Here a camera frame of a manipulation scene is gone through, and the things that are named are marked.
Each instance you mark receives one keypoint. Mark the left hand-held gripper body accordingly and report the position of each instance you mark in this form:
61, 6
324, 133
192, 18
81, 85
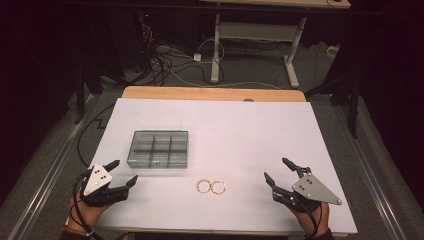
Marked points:
98, 181

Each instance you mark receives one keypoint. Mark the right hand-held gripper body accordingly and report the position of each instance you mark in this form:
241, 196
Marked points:
311, 190

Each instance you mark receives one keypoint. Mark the clear plastic compartment box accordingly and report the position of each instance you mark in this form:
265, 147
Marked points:
158, 150

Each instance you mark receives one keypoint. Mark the person's right hand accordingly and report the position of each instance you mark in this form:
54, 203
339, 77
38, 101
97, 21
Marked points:
315, 221

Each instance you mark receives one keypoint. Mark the person's left hand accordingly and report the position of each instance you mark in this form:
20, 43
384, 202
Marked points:
83, 216

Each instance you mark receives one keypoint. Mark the white table mat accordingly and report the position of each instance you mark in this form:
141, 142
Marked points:
240, 133

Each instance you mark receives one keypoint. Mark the black stand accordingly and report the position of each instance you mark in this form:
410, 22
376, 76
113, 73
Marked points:
80, 96
353, 110

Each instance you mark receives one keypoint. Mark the grey table grommet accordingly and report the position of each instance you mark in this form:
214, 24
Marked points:
248, 99

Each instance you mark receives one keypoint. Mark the wooden table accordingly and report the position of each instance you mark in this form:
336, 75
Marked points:
200, 93

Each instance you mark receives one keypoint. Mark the white power adapter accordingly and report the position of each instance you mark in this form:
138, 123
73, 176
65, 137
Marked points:
197, 57

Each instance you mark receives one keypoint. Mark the metal floor rail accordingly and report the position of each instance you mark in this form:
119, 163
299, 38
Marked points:
370, 180
43, 186

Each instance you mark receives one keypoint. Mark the white desk frame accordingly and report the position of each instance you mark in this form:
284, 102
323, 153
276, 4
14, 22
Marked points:
216, 50

